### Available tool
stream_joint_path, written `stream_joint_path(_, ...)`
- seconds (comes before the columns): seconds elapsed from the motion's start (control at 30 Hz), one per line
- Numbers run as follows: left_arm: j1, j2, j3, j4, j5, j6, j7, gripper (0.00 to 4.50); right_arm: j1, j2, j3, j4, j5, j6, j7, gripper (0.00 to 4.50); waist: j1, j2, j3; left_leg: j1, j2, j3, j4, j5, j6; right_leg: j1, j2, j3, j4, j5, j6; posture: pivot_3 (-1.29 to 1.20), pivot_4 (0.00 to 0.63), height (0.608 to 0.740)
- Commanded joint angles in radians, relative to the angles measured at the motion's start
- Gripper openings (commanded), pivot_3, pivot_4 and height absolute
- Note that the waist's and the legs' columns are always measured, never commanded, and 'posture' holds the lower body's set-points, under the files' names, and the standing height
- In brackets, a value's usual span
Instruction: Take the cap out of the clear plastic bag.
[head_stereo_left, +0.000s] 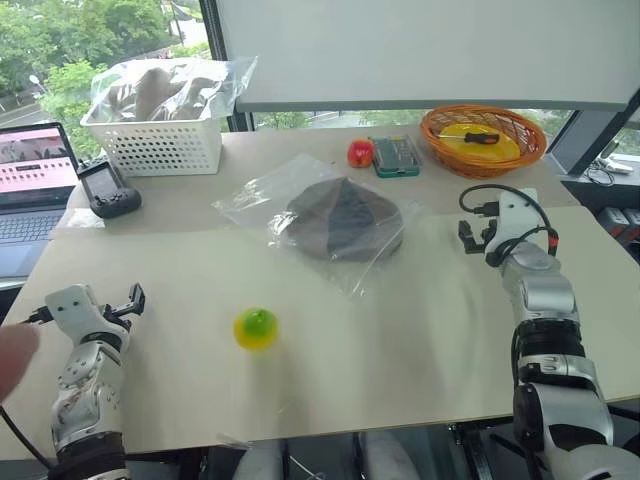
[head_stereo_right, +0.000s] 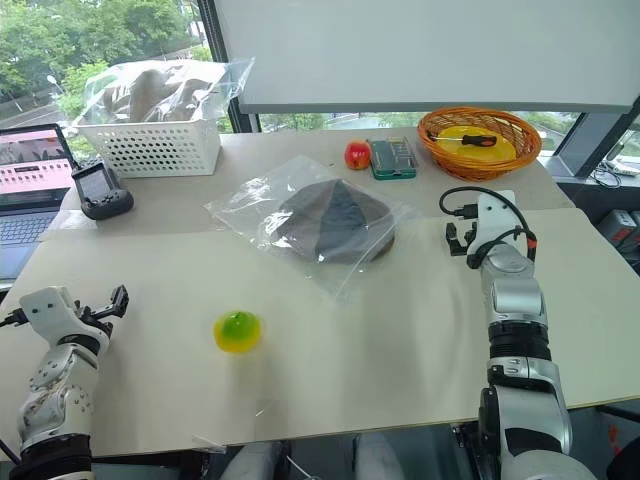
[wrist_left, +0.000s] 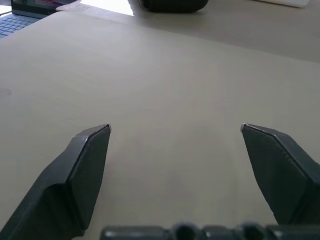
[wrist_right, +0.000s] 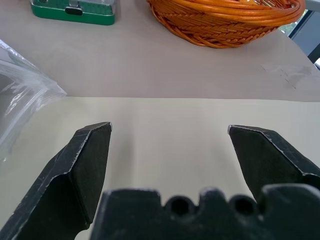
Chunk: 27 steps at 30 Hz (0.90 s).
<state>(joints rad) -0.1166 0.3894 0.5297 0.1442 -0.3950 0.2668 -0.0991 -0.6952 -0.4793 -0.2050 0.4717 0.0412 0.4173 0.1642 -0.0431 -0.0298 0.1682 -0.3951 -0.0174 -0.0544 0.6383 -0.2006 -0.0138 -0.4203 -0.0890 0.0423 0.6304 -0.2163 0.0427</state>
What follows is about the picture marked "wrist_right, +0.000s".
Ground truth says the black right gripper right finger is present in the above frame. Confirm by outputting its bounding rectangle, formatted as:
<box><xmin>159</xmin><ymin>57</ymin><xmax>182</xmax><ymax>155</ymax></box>
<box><xmin>227</xmin><ymin>124</ymin><xmax>320</xmax><ymax>201</ymax></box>

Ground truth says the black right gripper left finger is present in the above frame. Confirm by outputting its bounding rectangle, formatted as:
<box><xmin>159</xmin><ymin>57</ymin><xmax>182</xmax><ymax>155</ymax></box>
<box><xmin>0</xmin><ymin>121</ymin><xmax>112</xmax><ymax>240</ymax></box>

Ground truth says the clear plastic zip bag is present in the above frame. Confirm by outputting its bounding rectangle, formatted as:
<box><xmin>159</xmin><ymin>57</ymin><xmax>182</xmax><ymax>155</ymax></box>
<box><xmin>0</xmin><ymin>38</ymin><xmax>68</xmax><ymax>163</ymax></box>

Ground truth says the orange wicker basket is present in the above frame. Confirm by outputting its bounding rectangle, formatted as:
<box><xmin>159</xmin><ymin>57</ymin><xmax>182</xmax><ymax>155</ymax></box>
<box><xmin>145</xmin><ymin>0</ymin><xmax>306</xmax><ymax>49</ymax></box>

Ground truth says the green box with clear lid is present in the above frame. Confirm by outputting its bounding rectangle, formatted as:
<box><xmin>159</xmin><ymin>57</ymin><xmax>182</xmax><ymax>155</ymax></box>
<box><xmin>29</xmin><ymin>0</ymin><xmax>117</xmax><ymax>26</ymax></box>

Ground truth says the grey window frame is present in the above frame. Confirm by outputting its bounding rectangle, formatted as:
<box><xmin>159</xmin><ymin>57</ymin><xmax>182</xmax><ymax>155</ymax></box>
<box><xmin>291</xmin><ymin>8</ymin><xmax>320</xmax><ymax>65</ymax></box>

